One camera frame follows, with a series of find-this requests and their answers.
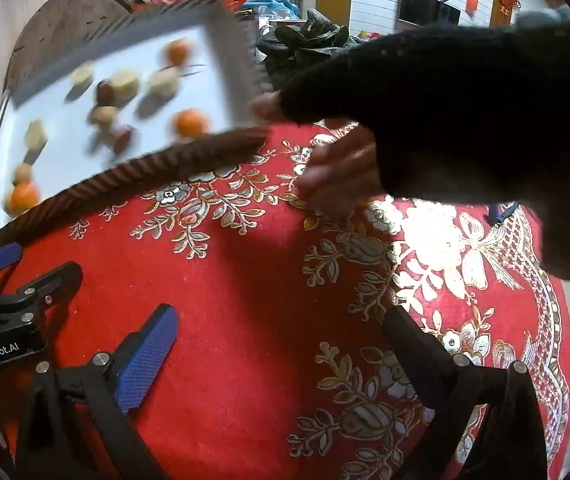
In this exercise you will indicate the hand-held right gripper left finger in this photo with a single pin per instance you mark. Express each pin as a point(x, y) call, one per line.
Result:
point(147, 360)

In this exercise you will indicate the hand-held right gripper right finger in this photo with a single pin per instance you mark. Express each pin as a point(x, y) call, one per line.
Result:
point(410, 345)

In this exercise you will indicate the white tray with chevron rim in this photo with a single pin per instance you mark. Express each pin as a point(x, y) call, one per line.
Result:
point(55, 105)

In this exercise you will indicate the red date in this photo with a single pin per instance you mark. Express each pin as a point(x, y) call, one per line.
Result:
point(124, 137)
point(106, 92)

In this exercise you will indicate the another person's forearm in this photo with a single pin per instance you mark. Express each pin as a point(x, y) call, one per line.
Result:
point(465, 110)

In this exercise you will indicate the red floral tablecloth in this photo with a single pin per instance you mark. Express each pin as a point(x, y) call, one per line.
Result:
point(245, 285)

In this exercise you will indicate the round wooden tabletop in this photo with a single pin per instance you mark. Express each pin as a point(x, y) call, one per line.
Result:
point(65, 20)

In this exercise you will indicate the green leafy vegetable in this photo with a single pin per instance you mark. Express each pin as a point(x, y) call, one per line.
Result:
point(310, 37)

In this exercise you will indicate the black television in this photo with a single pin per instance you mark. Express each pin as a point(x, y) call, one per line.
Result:
point(425, 10)

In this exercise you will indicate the red paper square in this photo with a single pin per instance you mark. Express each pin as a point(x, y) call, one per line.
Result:
point(471, 3)

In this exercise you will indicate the blue plastic bag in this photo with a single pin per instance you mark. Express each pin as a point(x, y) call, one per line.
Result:
point(275, 6)

